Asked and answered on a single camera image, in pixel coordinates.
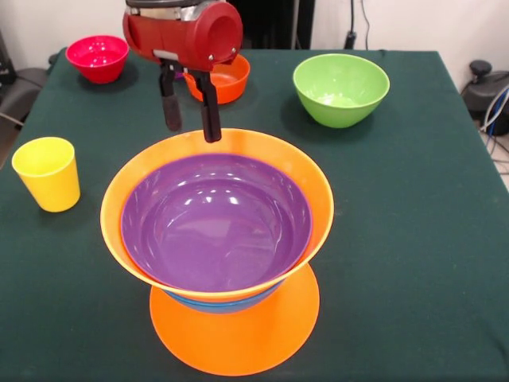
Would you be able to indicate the opaque blue bowl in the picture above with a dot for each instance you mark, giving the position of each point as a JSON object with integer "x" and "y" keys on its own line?
{"x": 222, "y": 307}

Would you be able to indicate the wide purple bowl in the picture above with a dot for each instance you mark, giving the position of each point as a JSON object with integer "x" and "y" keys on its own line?
{"x": 214, "y": 231}

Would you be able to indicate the yellow cup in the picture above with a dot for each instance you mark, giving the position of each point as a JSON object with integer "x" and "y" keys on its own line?
{"x": 49, "y": 183}

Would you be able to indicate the pink bowl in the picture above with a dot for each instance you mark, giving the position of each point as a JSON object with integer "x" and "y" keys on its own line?
{"x": 97, "y": 59}

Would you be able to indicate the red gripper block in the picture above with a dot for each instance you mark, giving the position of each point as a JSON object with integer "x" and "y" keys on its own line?
{"x": 179, "y": 40}

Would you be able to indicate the green bowl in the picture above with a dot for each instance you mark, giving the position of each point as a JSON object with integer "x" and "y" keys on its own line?
{"x": 342, "y": 79}

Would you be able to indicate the small red-orange bowl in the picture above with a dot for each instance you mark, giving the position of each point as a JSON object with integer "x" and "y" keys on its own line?
{"x": 232, "y": 87}

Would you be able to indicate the dark green tablecloth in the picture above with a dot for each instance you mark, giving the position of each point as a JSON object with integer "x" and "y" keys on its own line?
{"x": 397, "y": 238}

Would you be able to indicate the large orange bowl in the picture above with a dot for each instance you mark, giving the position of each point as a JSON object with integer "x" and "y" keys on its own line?
{"x": 318, "y": 191}
{"x": 234, "y": 342}

